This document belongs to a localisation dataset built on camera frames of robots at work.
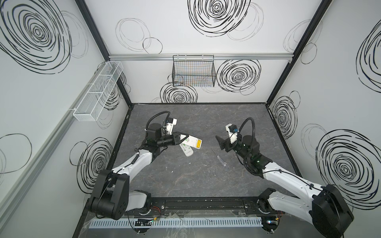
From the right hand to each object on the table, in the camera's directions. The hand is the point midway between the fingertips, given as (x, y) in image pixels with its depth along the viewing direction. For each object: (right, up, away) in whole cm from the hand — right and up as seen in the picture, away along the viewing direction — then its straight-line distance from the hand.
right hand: (220, 133), depth 79 cm
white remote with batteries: (-14, -4, +2) cm, 15 cm away
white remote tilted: (-18, -12, +15) cm, 26 cm away
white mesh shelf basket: (-66, +16, -5) cm, 68 cm away
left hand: (-17, -1, 0) cm, 17 cm away
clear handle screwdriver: (+4, -19, +9) cm, 21 cm away
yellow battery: (-12, -6, +3) cm, 13 cm away
